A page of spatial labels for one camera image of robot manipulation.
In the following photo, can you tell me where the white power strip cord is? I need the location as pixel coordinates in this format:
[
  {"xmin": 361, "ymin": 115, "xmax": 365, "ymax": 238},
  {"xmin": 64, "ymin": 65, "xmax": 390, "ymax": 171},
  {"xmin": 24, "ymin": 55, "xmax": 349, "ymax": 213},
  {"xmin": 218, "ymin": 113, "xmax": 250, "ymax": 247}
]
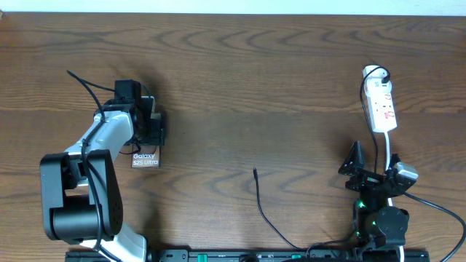
[{"xmin": 384, "ymin": 131, "xmax": 406, "ymax": 262}]

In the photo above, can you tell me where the white power strip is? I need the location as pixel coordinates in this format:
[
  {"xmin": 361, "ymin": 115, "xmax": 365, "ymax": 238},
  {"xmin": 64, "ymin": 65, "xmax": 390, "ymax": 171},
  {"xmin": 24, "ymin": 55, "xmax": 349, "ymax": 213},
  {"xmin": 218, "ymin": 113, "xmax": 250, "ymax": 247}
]
[{"xmin": 363, "ymin": 65, "xmax": 397, "ymax": 133}]

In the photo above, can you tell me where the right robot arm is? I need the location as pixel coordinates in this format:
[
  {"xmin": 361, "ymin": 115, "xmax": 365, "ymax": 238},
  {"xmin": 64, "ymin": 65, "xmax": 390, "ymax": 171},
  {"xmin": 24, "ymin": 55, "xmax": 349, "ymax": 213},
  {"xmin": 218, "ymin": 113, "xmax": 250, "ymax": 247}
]
[{"xmin": 339, "ymin": 141, "xmax": 412, "ymax": 261}]

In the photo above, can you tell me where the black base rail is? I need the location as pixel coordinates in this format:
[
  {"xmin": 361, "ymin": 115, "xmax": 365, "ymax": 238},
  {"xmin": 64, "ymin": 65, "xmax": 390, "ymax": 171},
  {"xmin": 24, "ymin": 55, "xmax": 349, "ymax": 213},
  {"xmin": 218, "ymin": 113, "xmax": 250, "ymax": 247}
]
[{"xmin": 64, "ymin": 250, "xmax": 430, "ymax": 262}]

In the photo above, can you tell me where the black camera cable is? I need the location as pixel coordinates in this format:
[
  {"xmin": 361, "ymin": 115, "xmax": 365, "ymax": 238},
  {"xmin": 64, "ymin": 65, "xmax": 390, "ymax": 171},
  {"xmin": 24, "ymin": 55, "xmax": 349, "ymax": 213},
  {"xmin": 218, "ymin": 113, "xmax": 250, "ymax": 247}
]
[
  {"xmin": 403, "ymin": 191, "xmax": 466, "ymax": 262},
  {"xmin": 66, "ymin": 70, "xmax": 125, "ymax": 262}
]

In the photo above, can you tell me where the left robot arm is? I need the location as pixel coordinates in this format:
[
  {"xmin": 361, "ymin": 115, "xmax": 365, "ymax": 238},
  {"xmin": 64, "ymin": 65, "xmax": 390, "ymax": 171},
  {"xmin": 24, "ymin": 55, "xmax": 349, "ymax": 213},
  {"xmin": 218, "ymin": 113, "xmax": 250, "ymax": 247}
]
[{"xmin": 39, "ymin": 96, "xmax": 158, "ymax": 261}]

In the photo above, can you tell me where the black left camera cable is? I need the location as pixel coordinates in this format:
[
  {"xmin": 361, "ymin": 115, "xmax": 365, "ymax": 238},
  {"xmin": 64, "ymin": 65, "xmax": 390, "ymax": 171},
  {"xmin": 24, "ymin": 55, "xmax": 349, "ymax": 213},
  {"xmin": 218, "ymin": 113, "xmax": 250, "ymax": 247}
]
[{"xmin": 66, "ymin": 70, "xmax": 125, "ymax": 262}]

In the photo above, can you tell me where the black right camera cable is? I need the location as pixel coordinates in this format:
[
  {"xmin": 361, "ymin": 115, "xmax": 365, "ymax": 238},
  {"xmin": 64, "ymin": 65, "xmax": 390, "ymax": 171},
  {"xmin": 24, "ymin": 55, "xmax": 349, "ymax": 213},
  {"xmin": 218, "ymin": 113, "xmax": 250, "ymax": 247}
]
[{"xmin": 403, "ymin": 191, "xmax": 466, "ymax": 262}]

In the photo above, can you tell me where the black charger cable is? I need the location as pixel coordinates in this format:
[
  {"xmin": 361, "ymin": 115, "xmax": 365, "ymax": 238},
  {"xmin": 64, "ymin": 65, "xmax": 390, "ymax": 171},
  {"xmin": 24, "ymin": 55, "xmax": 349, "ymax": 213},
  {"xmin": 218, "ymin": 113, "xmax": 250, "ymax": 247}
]
[{"xmin": 253, "ymin": 65, "xmax": 392, "ymax": 252}]

